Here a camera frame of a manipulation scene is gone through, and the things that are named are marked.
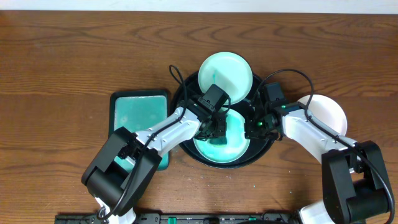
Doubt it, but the green yellow sponge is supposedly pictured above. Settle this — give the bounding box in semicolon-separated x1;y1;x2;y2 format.
209;136;228;146

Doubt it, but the mint green plate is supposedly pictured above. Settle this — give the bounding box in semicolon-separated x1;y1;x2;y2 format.
198;52;253;105
193;109;250;164

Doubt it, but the mint green plate top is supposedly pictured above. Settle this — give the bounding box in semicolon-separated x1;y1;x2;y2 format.
198;52;253;105

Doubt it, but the white plate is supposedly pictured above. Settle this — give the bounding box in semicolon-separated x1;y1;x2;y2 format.
308;95;348;136

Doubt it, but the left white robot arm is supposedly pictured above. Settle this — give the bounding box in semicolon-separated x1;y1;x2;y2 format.
81;97;231;223

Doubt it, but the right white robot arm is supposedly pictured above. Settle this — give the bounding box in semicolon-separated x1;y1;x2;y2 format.
244;95;396;223

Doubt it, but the round black tray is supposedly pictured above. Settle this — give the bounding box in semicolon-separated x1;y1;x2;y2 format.
180;75;274;169

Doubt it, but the green rectangular water tray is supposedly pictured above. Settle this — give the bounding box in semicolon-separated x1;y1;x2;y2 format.
108;89;170;171

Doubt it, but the left black cable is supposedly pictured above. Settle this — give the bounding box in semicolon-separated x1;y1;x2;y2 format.
96;64;200;220

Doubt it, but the black cable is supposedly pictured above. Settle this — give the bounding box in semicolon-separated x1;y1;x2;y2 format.
252;68;396;224
96;64;200;220

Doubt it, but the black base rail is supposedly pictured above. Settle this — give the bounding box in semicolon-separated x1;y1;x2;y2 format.
54;213;301;224

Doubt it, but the right black cable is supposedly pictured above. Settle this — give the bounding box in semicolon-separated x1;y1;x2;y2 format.
252;68;396;224

